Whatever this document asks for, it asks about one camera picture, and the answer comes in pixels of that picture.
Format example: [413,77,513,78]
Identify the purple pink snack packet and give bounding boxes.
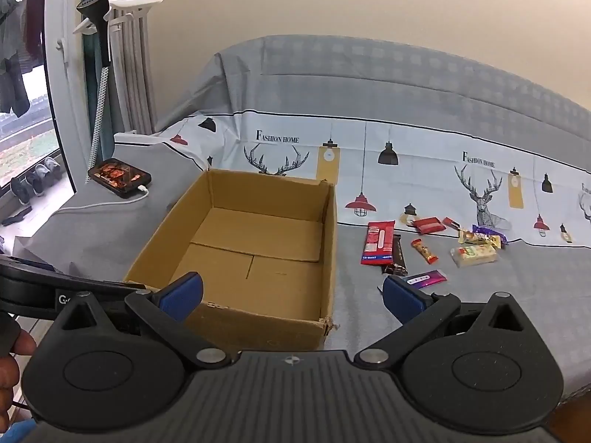
[405,269,448,289]

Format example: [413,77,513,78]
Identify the black chocolate bar wrapper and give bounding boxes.
[381,234,408,277]

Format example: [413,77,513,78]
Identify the large red spicy snack packet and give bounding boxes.
[361,220,396,266]

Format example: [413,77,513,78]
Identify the small red orange candy bar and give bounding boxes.
[411,238,439,265]

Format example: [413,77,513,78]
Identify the clear rice cracker packet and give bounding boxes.
[451,244,498,268]

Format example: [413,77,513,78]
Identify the small red square packet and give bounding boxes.
[412,217,446,235]

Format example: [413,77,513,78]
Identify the yellow snack bar wrapper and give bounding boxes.
[458,229,503,249]

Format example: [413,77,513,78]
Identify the thin red stick packet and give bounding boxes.
[443,217,462,231]

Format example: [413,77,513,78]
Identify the purple chocolate wrapper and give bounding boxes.
[472,225,508,247]

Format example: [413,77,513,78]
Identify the person's left hand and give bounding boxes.
[0,330,36,433]

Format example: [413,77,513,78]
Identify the brown cardboard box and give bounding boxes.
[125,170,338,352]

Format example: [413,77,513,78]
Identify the dark shoes on floor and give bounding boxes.
[9,157,63,205]

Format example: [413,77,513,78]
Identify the black smartphone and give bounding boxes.
[87,158,151,199]

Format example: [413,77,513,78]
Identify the grey patterned sofa cover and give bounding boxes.
[14,36,590,394]

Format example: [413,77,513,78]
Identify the grey curtain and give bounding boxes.
[93,17,156,161]

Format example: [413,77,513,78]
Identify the black garment steamer head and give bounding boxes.
[76,0,111,67]

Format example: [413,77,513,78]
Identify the white steamer stand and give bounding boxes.
[73,0,164,35]

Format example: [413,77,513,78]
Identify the hanging dark clothes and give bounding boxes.
[1,0,45,117]

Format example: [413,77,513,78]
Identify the white charging cable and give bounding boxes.
[48,184,151,218]

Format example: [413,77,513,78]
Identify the braided steamer hose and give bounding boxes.
[86,65,110,181]

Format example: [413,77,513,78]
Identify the white window door frame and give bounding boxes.
[44,0,91,191]

